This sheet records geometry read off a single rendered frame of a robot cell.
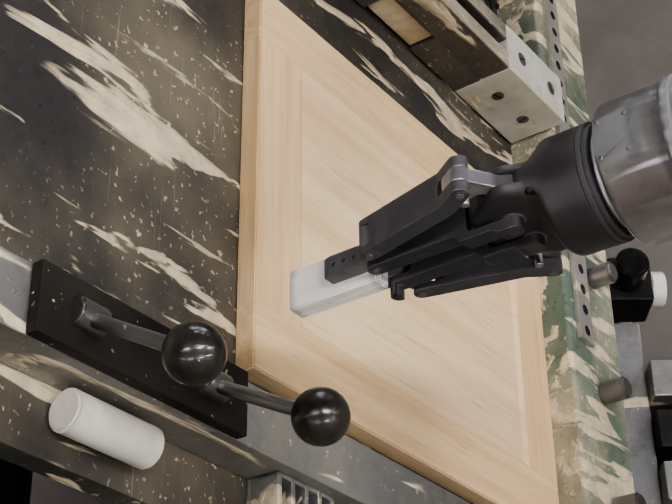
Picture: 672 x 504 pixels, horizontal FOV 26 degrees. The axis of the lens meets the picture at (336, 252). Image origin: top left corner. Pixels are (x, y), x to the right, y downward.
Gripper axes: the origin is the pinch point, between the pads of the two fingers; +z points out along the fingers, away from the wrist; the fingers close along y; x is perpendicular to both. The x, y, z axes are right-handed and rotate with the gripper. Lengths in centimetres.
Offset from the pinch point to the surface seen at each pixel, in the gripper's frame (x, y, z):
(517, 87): -49, -48, 9
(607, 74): -126, -148, 40
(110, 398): 7.0, 6.3, 13.8
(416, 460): -0.9, -31.0, 14.0
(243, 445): 7.0, -5.0, 11.8
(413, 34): -49, -34, 14
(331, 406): 9.5, 1.0, -0.1
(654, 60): -130, -154, 32
